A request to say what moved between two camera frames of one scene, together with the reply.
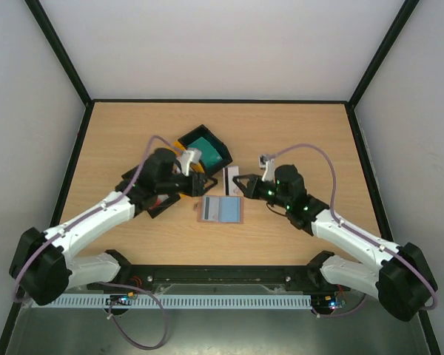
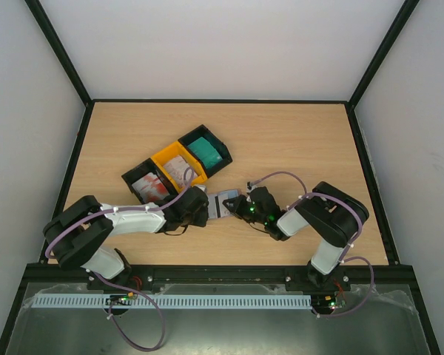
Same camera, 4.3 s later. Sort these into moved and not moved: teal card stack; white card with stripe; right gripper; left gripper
Moved: white card with stripe; right gripper; left gripper
Not moved: teal card stack
